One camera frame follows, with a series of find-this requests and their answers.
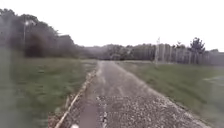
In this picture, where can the pale path edging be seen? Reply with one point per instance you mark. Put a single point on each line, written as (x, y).
(71, 103)

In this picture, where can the grass strip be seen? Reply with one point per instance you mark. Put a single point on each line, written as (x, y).
(180, 80)
(43, 83)

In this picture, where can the robot's own part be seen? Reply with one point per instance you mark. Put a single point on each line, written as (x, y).
(74, 126)

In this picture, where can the wood of trees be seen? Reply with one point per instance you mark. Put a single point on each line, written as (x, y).
(43, 40)

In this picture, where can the lamp pole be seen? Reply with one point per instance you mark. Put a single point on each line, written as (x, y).
(24, 36)

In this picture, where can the dark tree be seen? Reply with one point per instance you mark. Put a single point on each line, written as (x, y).
(197, 45)

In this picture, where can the grey gravel path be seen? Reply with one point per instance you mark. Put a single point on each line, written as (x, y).
(120, 96)

